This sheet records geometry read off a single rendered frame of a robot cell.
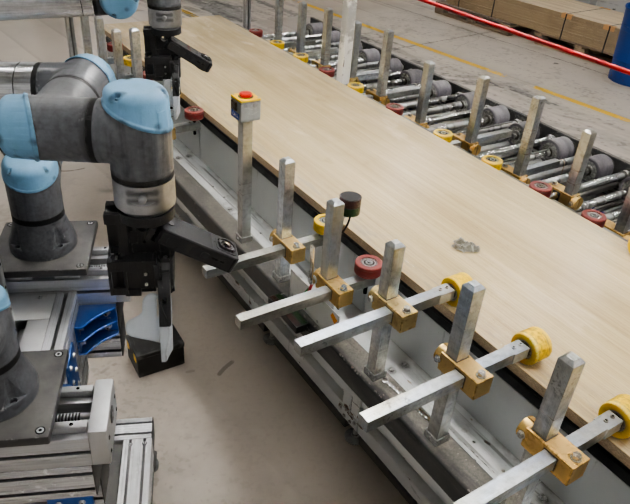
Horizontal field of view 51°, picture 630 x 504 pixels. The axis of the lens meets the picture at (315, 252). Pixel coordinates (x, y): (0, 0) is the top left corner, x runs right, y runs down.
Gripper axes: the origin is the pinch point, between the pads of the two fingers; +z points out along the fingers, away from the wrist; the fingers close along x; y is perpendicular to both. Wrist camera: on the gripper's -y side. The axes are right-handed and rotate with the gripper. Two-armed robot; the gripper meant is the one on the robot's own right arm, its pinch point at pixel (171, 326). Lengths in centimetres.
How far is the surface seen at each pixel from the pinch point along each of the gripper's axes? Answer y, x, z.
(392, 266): -49, -48, 25
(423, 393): -49, -17, 36
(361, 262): -49, -74, 41
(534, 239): -107, -84, 42
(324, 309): -39, -69, 54
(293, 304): -28, -62, 46
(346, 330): -37, -39, 36
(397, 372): -59, -58, 70
